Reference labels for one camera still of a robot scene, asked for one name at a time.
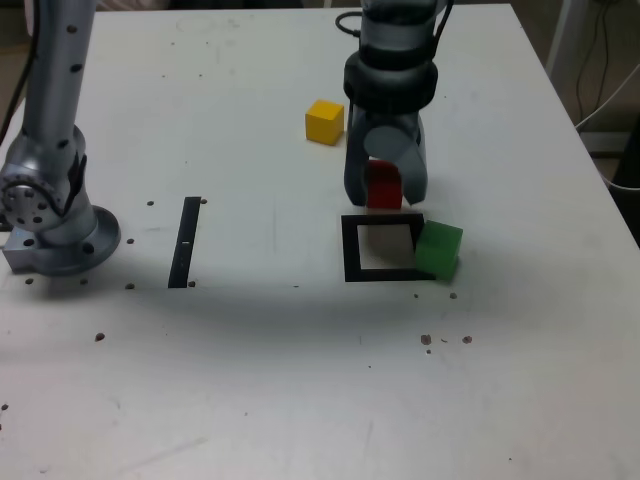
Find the black tape strip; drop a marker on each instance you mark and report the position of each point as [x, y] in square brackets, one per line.
[183, 240]

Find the yellow cube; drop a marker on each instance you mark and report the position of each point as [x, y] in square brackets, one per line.
[324, 125]

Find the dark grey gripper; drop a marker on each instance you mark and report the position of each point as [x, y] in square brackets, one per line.
[395, 119]

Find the black tape square outline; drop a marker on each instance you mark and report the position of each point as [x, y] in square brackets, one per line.
[350, 250]

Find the red cube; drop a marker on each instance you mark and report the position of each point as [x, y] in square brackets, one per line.
[384, 190]

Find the green cube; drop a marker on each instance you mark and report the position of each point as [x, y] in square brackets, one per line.
[437, 250]

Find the white metal post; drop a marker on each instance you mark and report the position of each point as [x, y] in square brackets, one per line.
[562, 35]

